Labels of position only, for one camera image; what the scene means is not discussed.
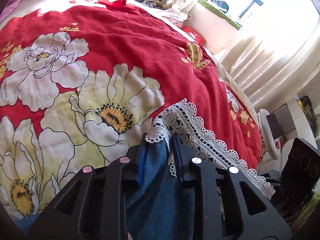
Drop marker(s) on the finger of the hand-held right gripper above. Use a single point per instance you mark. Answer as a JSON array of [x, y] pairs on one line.
[[272, 178], [292, 207]]

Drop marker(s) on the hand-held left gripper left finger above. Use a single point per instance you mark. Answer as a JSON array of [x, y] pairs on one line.
[[141, 162]]

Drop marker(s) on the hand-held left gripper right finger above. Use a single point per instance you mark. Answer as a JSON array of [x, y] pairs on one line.
[[178, 162]]

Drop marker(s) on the blue denim pants lace hem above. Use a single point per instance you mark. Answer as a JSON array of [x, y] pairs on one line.
[[157, 192]]

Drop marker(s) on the grey box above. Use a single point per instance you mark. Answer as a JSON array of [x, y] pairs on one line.
[[277, 122]]

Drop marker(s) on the white cabinet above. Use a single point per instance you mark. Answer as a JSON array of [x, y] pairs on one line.
[[296, 116]]

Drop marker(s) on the red floral quilt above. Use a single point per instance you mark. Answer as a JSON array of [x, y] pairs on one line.
[[125, 42]]

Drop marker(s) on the red bag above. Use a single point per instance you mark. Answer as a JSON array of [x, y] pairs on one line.
[[193, 35]]

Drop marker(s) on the white red floral pillow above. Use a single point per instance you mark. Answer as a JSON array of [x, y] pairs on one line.
[[175, 21]]

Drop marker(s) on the grey white crumpled cloth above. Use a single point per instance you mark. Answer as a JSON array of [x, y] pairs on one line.
[[152, 3]]

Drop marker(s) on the green windowsill cloth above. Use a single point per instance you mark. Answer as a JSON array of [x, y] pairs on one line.
[[217, 2]]

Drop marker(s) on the pink blanket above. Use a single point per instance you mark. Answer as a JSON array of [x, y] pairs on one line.
[[10, 7]]

